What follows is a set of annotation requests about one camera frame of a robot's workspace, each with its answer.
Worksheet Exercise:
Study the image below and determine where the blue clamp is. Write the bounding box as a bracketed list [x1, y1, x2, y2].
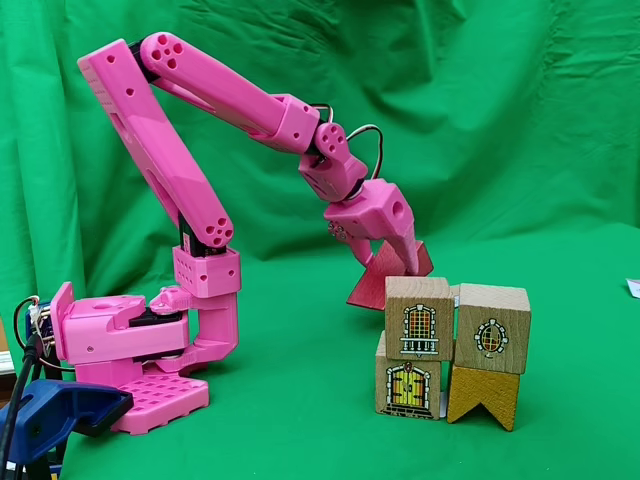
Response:
[0, 379, 134, 480]

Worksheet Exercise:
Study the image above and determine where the cardboard box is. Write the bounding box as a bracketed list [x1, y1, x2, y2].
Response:
[0, 319, 17, 387]

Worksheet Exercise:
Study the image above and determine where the wooden block round window print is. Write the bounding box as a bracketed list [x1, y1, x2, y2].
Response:
[452, 282, 531, 377]

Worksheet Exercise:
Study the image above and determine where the blue controller board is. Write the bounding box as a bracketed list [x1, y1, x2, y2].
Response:
[22, 297, 55, 359]

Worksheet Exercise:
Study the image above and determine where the wooden block balcony window print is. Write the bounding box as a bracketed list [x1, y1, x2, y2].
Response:
[384, 276, 457, 362]

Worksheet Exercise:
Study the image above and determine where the black power cable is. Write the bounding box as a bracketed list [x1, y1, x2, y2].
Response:
[0, 333, 45, 480]

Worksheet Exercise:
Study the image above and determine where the green cloth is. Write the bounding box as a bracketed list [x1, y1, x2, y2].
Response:
[0, 0, 640, 480]

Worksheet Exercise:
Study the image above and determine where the red wedge roof block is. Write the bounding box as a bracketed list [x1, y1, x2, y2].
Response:
[345, 240, 435, 312]

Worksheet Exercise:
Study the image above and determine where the yellow notched wooden block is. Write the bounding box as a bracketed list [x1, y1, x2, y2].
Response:
[446, 363, 523, 434]

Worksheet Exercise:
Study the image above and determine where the wooden block door print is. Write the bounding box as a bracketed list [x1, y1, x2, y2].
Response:
[374, 329, 444, 422]

